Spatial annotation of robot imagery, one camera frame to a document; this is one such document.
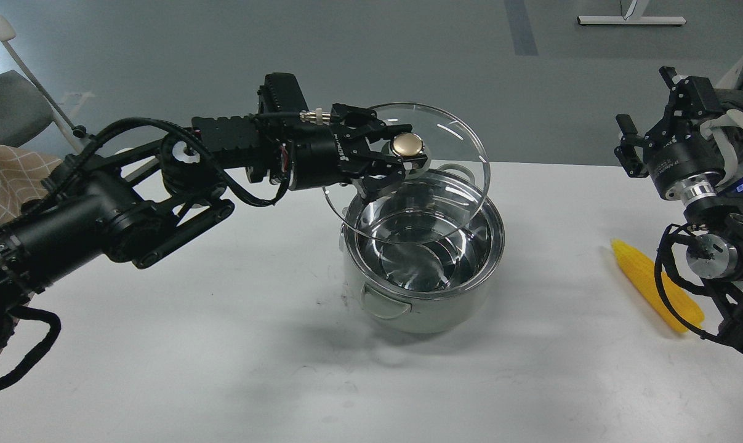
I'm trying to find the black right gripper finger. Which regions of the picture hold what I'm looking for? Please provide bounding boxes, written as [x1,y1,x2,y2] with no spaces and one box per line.
[659,66,724,134]
[615,113,649,178]

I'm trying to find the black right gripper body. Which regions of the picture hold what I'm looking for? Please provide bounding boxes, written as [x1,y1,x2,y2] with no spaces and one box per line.
[643,114,724,200]

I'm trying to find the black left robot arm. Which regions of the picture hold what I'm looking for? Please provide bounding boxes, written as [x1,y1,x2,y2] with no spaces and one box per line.
[0,73,428,390]

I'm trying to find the grey office chair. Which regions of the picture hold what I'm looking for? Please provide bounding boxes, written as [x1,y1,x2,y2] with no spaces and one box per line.
[0,15,90,152]

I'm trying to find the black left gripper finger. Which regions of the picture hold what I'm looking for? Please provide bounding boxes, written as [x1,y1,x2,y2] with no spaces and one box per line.
[347,154,428,201]
[329,103,412,148]

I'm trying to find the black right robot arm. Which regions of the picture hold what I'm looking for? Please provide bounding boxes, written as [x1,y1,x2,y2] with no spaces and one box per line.
[615,66,743,355]

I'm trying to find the checked beige cloth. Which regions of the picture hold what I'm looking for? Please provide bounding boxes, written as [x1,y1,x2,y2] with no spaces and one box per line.
[0,139,63,381]

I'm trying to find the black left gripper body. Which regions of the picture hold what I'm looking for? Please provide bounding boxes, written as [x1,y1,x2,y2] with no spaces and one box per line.
[291,123,348,191]

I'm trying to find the glass pot lid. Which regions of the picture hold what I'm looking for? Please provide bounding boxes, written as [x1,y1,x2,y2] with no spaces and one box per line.
[323,102,491,244]

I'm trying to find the white desk foot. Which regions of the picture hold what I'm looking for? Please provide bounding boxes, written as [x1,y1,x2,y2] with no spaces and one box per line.
[576,1,687,27]

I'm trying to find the yellow corn cob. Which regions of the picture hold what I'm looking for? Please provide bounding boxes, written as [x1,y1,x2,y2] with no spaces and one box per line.
[611,239,704,333]

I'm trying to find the pale green steel pot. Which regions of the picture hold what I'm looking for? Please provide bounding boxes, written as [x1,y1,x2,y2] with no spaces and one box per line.
[339,196,505,334]

